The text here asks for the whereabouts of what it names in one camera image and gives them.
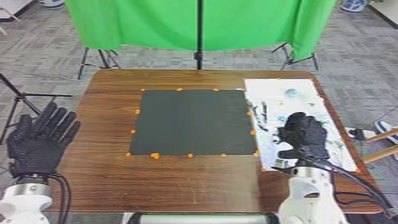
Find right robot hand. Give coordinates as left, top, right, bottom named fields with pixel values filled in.
left=275, top=111, right=332, bottom=161

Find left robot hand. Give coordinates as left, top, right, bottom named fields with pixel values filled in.
left=5, top=101, right=83, bottom=178

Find wooden chair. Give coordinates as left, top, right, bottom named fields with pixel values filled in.
left=344, top=127, right=398, bottom=165

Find black tripod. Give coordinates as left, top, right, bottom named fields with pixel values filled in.
left=0, top=73, right=73, bottom=145

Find white sheet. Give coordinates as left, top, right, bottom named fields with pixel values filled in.
left=243, top=78, right=360, bottom=173

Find dark mat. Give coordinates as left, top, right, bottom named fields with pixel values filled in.
left=128, top=89, right=259, bottom=157

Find black stand legs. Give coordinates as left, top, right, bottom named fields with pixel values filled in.
left=76, top=46, right=121, bottom=81
left=270, top=42, right=321, bottom=71

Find pale grey bar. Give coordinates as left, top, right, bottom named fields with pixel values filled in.
left=126, top=212, right=280, bottom=224

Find black stand pole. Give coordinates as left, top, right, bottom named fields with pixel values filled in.
left=192, top=0, right=208, bottom=71

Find blue and white vase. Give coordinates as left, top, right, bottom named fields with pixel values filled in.
left=339, top=0, right=369, bottom=14
left=37, top=0, right=67, bottom=9

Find black cable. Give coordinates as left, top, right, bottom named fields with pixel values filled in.
left=48, top=173, right=74, bottom=224
left=307, top=159, right=398, bottom=218

